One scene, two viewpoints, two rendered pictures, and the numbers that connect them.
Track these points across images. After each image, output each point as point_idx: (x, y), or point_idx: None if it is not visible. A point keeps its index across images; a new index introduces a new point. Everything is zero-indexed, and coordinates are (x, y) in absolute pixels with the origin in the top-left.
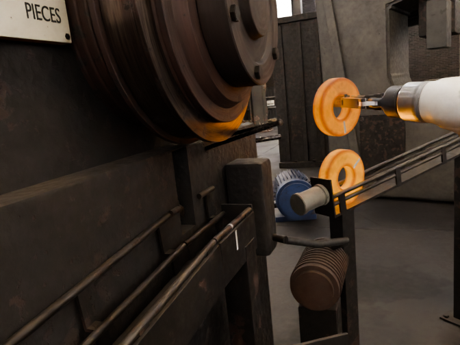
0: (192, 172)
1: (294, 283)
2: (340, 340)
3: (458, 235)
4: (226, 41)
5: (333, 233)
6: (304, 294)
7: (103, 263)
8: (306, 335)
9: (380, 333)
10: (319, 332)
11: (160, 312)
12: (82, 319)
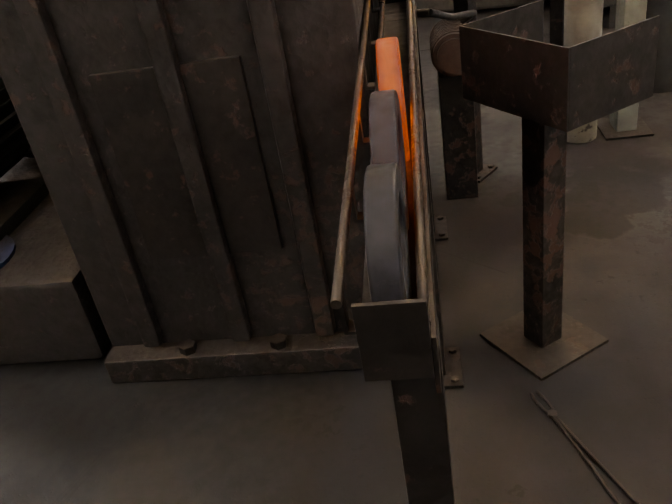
0: None
1: (438, 52)
2: (540, 3)
3: (554, 16)
4: None
5: (457, 11)
6: (447, 62)
7: (366, 3)
8: (446, 104)
9: (485, 129)
10: (457, 98)
11: (413, 28)
12: (368, 37)
